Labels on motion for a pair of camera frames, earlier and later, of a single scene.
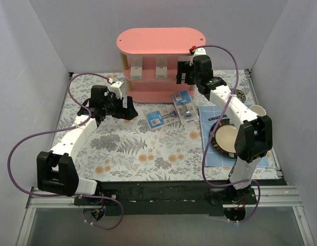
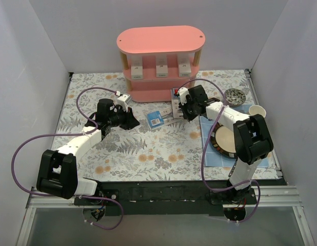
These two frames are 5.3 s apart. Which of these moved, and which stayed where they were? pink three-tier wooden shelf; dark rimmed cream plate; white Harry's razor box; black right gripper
Moved: black right gripper
Stayed: dark rimmed cream plate; white Harry's razor box; pink three-tier wooden shelf
